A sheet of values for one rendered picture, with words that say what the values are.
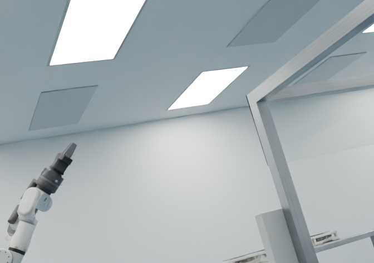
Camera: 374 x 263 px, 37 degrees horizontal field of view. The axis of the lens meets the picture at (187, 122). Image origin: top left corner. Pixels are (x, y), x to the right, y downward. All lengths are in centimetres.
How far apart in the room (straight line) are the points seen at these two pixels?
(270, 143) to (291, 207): 29
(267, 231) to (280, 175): 25
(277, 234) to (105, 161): 486
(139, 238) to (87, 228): 66
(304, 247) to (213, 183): 513
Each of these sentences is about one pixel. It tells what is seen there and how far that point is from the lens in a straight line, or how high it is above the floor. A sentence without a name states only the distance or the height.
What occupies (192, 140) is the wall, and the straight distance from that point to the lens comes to 763.
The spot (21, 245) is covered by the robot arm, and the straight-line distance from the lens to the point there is 228.
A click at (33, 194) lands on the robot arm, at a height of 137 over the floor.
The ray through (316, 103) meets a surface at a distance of 284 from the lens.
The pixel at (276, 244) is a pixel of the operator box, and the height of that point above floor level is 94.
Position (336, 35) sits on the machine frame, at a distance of 212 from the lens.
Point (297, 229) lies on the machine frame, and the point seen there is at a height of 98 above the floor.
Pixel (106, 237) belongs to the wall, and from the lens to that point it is 700.
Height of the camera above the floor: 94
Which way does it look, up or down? 14 degrees up
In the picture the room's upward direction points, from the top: 16 degrees counter-clockwise
